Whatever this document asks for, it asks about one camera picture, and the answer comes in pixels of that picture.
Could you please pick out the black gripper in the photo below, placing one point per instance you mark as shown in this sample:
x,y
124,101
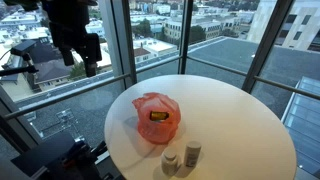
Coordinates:
x,y
70,23

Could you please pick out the black equipment cart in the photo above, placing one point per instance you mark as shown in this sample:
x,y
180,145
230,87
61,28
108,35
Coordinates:
x,y
56,160

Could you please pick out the glass skylight roof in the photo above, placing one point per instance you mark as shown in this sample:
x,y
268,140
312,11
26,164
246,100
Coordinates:
x,y
305,126

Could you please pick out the short white pill bottle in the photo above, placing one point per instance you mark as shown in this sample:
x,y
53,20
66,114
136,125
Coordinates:
x,y
169,163

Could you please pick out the brown bottle with yellow label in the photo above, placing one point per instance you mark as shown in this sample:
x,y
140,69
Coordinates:
x,y
159,115

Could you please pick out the black camera on tripod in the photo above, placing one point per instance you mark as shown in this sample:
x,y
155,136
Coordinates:
x,y
22,48

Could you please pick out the orange plastic bag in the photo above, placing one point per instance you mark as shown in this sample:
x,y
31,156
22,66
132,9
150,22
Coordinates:
x,y
156,133

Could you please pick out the tall white pill bottle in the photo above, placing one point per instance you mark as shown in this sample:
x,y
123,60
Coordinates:
x,y
192,155

